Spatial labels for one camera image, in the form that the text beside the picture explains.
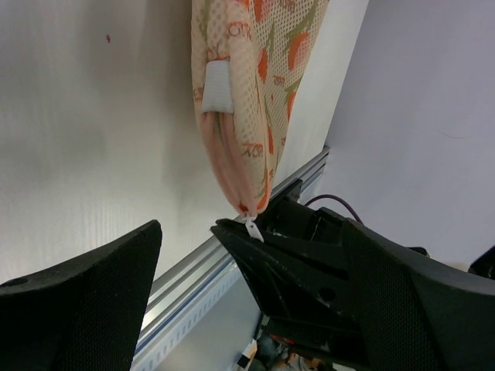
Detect white slotted cable duct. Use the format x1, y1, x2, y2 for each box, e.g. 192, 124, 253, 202
131, 264, 260, 370

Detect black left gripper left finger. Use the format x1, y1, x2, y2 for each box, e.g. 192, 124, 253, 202
1, 220, 162, 370

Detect floral mesh laundry bag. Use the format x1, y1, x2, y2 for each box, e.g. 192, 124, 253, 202
191, 0, 328, 239

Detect aluminium mounting rail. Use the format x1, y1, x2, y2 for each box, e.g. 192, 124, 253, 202
131, 145, 333, 371

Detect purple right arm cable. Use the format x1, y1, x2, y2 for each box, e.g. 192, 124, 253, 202
307, 192, 364, 225

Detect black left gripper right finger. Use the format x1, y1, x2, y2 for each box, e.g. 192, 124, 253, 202
343, 220, 494, 370

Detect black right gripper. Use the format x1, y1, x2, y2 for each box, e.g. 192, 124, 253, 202
211, 179, 371, 370

